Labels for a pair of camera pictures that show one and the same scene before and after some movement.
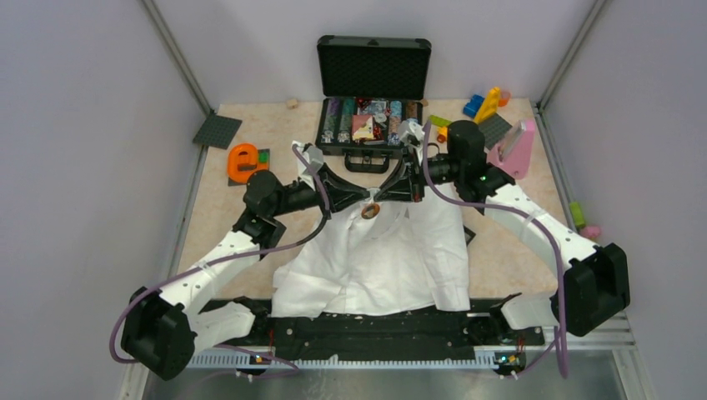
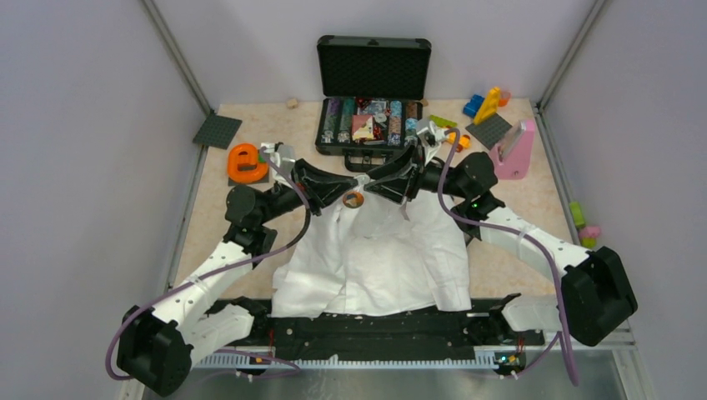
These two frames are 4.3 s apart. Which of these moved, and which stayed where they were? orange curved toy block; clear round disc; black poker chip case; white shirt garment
Moved: clear round disc
Stayed: black poker chip case; orange curved toy block; white shirt garment
